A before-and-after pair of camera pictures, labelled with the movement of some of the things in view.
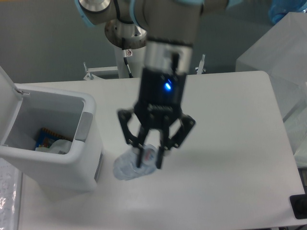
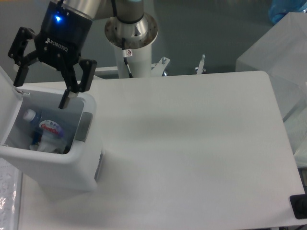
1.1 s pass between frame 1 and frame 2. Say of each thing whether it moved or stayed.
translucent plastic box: stayed
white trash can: stayed
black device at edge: stayed
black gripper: moved
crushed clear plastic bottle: moved
